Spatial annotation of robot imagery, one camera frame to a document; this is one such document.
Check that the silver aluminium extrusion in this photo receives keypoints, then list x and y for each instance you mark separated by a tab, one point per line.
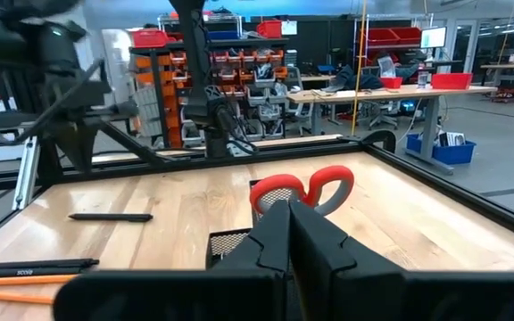
25	174

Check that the background desk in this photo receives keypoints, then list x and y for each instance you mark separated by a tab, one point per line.
511	67

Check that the white computer monitor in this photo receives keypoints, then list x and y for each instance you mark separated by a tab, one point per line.
433	37

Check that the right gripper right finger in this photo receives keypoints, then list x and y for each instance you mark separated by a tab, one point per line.
315	249

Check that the blue plastic bin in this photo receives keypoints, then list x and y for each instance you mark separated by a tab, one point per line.
444	153

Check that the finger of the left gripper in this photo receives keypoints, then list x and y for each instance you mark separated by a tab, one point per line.
85	147
67	142

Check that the silver frame bracket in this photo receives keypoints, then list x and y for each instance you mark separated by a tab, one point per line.
241	148

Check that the dark jacket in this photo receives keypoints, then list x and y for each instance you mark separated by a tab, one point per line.
355	80

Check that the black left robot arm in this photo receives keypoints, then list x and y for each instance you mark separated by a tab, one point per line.
194	67

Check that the black mesh desk organizer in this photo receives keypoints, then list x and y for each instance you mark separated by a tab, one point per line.
228	243

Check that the white box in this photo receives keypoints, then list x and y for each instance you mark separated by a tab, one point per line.
5	151

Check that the small red plastic bin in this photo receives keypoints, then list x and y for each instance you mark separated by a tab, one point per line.
392	82

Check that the office chair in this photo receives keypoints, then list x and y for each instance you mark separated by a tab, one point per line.
382	113

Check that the wooden top desk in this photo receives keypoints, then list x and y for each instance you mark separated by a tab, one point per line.
373	94

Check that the orange pencil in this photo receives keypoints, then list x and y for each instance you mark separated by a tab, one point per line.
20	280
11	296

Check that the parts bin shelf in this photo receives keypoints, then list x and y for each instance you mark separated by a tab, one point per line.
270	71

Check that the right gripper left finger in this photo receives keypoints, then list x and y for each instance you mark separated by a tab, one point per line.
270	249

